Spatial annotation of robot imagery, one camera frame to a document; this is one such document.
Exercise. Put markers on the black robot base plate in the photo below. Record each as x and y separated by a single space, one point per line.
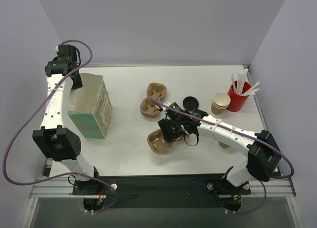
161 191

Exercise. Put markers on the white wrapped straws bundle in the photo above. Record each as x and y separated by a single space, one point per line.
241 80

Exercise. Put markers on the red straw holder cup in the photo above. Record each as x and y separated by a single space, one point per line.
237 101

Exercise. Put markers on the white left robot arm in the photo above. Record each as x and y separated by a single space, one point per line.
54 139

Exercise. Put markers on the stack of paper cups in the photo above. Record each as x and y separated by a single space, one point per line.
220 103

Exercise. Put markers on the single brown pulp carrier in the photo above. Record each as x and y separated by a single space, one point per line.
159 145

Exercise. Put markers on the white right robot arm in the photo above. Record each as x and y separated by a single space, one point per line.
260 149

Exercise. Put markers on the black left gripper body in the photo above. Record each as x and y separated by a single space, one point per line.
77 80

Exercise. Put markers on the brown pulp cup carrier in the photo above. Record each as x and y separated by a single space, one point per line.
156 92

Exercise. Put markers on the green paper takeout bag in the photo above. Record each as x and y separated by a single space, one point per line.
90 107

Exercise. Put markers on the brown paper coffee cup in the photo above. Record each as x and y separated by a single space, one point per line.
223 145

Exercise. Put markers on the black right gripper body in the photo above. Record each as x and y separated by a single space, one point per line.
167 130

